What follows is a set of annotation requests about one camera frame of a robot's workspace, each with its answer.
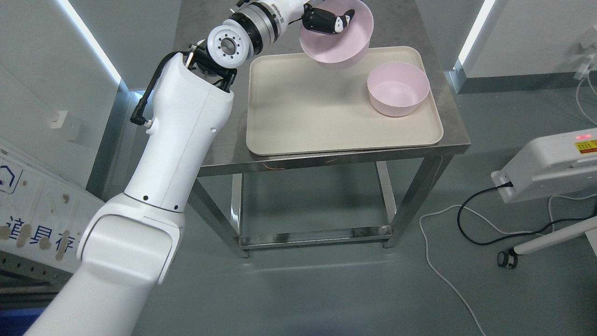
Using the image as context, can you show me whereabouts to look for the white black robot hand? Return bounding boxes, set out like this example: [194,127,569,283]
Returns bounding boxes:
[300,3,356,35]

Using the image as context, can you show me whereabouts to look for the pink bowl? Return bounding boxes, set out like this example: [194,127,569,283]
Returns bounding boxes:
[300,0,375,70]
[366,62,430,118]

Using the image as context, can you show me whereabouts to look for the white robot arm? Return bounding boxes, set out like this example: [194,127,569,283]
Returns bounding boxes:
[26,0,311,336]

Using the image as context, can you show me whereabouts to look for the stainless steel table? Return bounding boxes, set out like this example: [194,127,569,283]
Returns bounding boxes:
[188,0,471,258]

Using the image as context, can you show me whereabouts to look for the beige plastic tray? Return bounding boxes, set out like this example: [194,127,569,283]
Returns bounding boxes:
[246,46,444,156]

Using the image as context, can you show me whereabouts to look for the white machine with warning label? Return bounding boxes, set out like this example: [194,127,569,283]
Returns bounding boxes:
[490,128,597,203]

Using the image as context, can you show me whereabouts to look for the white stand leg with caster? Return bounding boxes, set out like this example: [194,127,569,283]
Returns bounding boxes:
[497,216,597,269]

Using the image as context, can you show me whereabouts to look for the white signboard with blue letters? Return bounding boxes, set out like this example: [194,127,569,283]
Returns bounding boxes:
[0,140,103,273]

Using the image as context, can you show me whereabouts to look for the blue bin corner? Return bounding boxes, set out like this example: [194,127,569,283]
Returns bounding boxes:
[0,308,45,336]

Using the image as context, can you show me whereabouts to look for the black power cable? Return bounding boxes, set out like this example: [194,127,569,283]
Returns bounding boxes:
[457,183,597,246]

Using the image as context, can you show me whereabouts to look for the white cable on floor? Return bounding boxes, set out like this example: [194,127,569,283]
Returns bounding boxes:
[419,204,546,336]

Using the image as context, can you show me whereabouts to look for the white wall socket box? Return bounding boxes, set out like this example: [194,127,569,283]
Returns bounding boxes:
[49,110,83,142]

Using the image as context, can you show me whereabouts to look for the white wall plug adapter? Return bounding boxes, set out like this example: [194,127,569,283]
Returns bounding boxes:
[573,41,597,81]

